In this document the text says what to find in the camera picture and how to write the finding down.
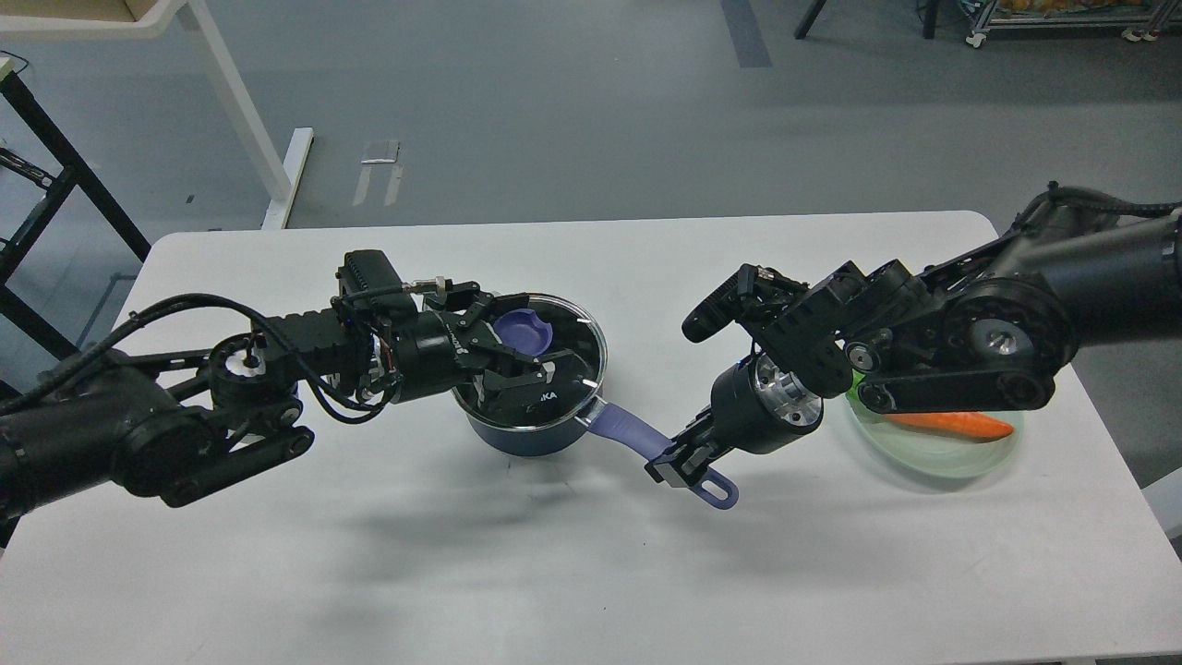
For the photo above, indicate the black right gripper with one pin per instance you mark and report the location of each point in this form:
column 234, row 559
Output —
column 756, row 408

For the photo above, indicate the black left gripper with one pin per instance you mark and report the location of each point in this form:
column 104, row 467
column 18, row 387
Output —
column 430, row 348

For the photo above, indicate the glass lid purple knob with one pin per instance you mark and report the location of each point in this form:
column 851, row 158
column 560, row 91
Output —
column 577, row 344

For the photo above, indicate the dark blue saucepan purple handle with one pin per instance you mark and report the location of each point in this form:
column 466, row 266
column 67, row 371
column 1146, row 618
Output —
column 604, row 419

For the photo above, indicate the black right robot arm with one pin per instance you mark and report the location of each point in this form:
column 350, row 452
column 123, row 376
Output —
column 986, row 331

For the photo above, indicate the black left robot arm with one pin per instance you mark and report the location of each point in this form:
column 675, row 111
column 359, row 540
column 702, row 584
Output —
column 183, row 425

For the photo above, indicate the orange toy carrot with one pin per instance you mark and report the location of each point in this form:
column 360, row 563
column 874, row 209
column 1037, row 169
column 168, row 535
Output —
column 972, row 427

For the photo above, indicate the black stand legs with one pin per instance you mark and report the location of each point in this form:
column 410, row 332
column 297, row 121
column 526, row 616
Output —
column 919, row 19

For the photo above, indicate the black metal rack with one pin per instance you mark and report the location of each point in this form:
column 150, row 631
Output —
column 74, row 175

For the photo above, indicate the wheeled metal cart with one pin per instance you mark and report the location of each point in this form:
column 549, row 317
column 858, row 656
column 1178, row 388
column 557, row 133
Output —
column 1138, row 21

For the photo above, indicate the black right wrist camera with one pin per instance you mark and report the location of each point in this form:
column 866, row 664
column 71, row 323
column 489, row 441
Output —
column 726, row 303

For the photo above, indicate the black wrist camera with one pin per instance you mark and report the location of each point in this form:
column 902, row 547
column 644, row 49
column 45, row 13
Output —
column 726, row 303
column 370, row 289

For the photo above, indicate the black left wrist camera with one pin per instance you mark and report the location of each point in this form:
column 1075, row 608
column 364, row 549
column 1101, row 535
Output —
column 370, row 289

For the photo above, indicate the white desk frame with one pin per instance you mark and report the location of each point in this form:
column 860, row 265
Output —
column 75, row 21

